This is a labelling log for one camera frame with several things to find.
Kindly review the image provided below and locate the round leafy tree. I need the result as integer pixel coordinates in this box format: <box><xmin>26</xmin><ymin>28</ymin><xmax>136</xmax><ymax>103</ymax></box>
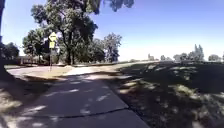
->
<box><xmin>22</xmin><ymin>28</ymin><xmax>47</xmax><ymax>65</ymax></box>

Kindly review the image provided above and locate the grey concrete pavement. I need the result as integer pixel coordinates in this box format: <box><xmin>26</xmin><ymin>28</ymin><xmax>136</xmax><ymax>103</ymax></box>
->
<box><xmin>0</xmin><ymin>66</ymin><xmax>151</xmax><ymax>128</ymax></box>

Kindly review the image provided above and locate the small leafy tree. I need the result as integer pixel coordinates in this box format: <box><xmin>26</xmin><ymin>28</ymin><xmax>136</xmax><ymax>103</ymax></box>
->
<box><xmin>102</xmin><ymin>32</ymin><xmax>123</xmax><ymax>64</ymax></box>

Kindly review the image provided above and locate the yellow sign on pole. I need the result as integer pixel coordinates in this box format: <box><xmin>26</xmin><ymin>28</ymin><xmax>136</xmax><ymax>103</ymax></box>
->
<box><xmin>47</xmin><ymin>31</ymin><xmax>59</xmax><ymax>72</ymax></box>

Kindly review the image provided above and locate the shaded grass lawn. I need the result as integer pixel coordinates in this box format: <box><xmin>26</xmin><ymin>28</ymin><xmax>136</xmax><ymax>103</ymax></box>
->
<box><xmin>108</xmin><ymin>60</ymin><xmax>224</xmax><ymax>128</ymax></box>

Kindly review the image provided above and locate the dry grass strip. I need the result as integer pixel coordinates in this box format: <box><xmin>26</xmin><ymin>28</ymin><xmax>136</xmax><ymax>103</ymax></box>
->
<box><xmin>0</xmin><ymin>65</ymin><xmax>74</xmax><ymax>115</ymax></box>

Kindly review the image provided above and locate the large dark tree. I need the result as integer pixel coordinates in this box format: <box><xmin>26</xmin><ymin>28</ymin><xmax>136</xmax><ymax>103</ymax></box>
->
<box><xmin>30</xmin><ymin>0</ymin><xmax>100</xmax><ymax>66</ymax></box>

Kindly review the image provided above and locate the grey asphalt road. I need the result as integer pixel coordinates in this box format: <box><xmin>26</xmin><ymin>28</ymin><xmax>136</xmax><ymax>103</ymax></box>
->
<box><xmin>5</xmin><ymin>64</ymin><xmax>54</xmax><ymax>80</ymax></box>

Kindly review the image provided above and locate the dark tree trunk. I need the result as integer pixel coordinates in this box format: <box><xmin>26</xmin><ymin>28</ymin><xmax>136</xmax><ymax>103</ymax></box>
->
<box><xmin>0</xmin><ymin>0</ymin><xmax>15</xmax><ymax>82</ymax></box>

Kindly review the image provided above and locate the distant row of trees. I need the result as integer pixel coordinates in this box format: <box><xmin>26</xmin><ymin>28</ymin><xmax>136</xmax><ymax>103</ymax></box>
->
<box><xmin>146</xmin><ymin>43</ymin><xmax>224</xmax><ymax>64</ymax></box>

